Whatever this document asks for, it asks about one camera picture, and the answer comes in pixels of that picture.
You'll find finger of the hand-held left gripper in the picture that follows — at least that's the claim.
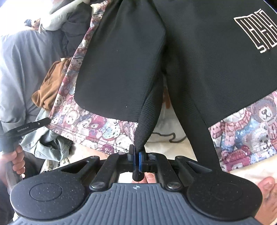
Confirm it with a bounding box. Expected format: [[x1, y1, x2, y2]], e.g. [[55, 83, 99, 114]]
[[32, 117, 51, 131]]

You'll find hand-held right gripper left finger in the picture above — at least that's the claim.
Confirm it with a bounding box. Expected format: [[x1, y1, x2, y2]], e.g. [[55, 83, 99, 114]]
[[61, 145, 137, 192]]

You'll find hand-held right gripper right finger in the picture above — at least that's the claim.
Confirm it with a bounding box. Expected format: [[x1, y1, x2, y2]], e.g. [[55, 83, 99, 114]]
[[138, 151, 212, 192]]

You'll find black shorts bear print trim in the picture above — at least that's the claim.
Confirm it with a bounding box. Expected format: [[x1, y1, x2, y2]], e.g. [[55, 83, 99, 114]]
[[49, 0, 277, 181]]

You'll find person's left hand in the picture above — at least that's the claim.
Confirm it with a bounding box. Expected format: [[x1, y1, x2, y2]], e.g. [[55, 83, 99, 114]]
[[0, 145, 25, 186]]

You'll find light blue denim garment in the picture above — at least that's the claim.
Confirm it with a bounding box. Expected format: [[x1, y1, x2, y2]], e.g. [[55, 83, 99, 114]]
[[19, 125, 74, 163]]

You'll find person's foot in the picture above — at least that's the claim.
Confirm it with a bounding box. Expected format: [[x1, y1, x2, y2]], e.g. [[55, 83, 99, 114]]
[[254, 176, 277, 225], [145, 172, 157, 184]]

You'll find cream bear print blanket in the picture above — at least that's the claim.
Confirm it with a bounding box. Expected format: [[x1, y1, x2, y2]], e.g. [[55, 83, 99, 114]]
[[41, 87, 277, 191]]

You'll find brown garment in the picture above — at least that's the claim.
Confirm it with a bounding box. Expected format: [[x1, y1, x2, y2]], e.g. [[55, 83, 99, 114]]
[[32, 58, 75, 111]]

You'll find grey garment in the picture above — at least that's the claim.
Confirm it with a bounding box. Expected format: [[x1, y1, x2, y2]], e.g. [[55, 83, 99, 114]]
[[0, 29, 73, 130]]

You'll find dark cloth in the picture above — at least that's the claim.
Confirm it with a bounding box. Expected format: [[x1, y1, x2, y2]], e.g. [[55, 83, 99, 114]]
[[0, 181, 15, 225]]

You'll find small brown doll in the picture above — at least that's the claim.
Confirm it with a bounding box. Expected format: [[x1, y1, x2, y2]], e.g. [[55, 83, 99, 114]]
[[23, 18, 42, 33]]

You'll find grey neck pillow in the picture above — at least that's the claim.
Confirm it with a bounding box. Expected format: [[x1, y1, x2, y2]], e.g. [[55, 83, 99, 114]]
[[40, 0, 91, 32]]

